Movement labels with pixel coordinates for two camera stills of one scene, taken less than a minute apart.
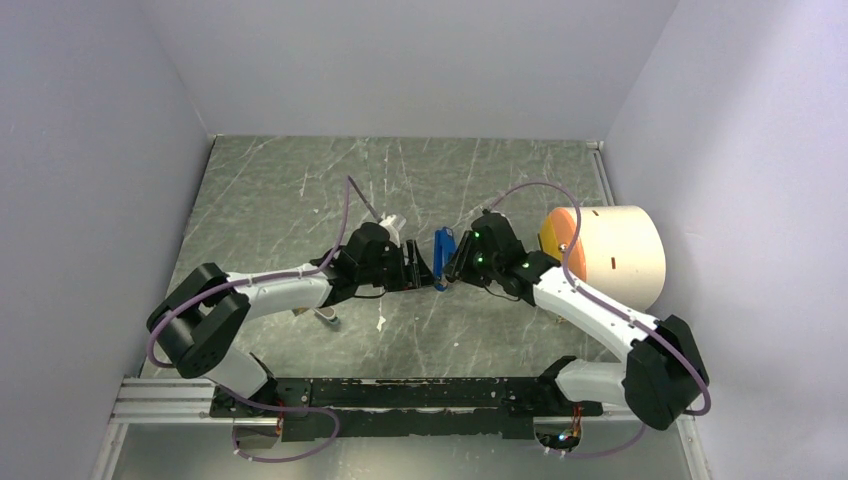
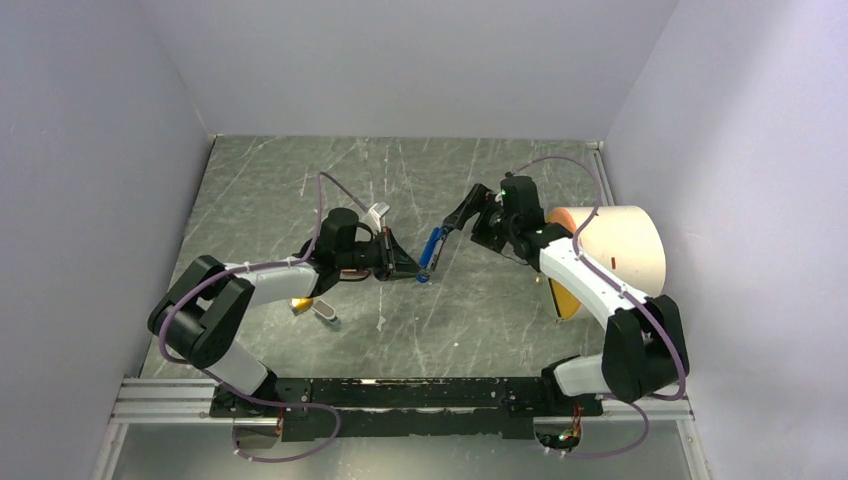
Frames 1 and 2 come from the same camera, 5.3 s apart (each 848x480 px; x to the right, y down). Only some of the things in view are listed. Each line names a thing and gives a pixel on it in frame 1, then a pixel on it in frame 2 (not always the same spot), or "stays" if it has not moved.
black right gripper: [458, 265] → [478, 199]
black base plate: [378, 407] stays
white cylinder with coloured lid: [620, 248] stays
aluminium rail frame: [153, 399] stays
